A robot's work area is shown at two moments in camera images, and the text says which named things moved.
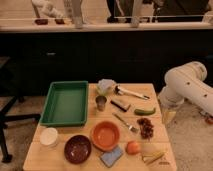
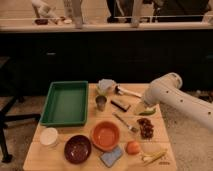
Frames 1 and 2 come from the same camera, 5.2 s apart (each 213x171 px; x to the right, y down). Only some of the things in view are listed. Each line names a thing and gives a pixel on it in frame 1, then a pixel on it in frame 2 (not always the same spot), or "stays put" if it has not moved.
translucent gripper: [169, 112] -> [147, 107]
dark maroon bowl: [77, 149] stays put
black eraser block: [123, 107] stays put
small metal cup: [101, 100] stays put
